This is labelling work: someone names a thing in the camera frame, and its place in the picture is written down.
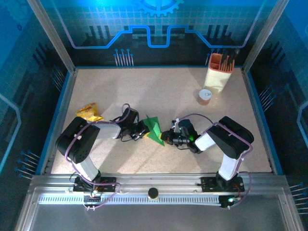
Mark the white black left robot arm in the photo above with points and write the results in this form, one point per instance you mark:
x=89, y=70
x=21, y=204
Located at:
x=106, y=130

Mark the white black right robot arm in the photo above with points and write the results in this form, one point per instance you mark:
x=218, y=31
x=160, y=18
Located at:
x=231, y=139

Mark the yellow snack bag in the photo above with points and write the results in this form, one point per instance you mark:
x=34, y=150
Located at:
x=87, y=111

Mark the orange can silver lid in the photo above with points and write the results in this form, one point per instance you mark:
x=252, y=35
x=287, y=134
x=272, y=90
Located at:
x=205, y=94

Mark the black round knob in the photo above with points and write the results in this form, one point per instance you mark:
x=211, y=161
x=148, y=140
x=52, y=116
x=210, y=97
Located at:
x=153, y=193

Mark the cream orange utensil holder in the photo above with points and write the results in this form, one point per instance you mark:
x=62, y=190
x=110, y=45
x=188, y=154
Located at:
x=216, y=77

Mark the small lit controller board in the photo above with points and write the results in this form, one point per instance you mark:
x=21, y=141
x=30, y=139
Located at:
x=92, y=195
x=227, y=201

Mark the blue table edge strip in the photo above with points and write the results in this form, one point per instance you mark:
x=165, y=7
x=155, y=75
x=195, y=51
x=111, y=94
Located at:
x=263, y=120
x=55, y=120

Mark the grey metal front panel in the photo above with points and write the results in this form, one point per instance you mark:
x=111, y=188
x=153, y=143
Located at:
x=154, y=217

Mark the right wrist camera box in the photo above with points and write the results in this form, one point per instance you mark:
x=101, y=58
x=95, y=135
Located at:
x=186, y=126

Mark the aluminium front rail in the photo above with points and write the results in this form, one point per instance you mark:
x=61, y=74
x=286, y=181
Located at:
x=156, y=179

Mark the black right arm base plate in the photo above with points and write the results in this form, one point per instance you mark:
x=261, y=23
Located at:
x=208, y=184

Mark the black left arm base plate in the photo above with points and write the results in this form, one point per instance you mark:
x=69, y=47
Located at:
x=108, y=184

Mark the aluminium frame post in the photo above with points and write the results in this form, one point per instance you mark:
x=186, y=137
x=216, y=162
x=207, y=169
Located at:
x=54, y=36
x=262, y=36

